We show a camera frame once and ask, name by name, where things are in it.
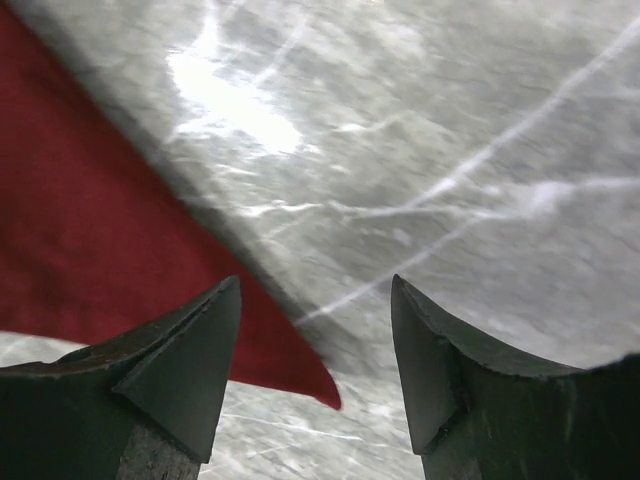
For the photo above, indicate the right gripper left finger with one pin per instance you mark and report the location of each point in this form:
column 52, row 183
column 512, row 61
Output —
column 142, row 405

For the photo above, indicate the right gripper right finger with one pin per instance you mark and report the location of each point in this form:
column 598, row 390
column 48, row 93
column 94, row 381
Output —
column 478, row 408

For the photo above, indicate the dark red t-shirt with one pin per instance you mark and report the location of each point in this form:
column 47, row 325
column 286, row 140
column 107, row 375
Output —
column 93, row 241

